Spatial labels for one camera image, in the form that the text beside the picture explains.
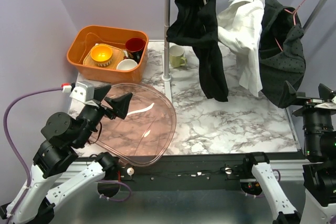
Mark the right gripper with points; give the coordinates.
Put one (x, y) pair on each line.
(325, 93)

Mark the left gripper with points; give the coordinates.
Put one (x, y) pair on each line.
(121, 104)

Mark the black dotted garment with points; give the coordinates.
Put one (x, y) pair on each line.
(281, 56)

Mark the white skirt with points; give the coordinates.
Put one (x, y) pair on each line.
(239, 29)

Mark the plain black garment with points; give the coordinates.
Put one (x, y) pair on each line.
(196, 26)

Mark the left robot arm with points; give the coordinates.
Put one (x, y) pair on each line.
(40, 197)

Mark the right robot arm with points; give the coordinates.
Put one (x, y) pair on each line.
(318, 174)

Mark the white bowl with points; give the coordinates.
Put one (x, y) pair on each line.
(126, 65)

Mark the yellow woven plate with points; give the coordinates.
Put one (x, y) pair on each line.
(118, 55)

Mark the yellow bowl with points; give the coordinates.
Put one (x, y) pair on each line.
(101, 54)

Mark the clear pink plastic basin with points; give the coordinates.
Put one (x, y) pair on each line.
(147, 130)

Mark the red and black mug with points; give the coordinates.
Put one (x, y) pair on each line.
(135, 48)

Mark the orange plastic bin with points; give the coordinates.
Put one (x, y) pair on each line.
(116, 38)

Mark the yellow-green mug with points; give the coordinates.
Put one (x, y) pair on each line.
(176, 56)

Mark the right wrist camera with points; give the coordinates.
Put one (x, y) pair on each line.
(329, 104)

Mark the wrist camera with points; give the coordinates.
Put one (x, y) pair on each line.
(81, 91)
(329, 104)

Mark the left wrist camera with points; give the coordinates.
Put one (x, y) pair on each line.
(81, 91)

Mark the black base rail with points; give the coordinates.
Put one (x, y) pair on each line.
(192, 172)

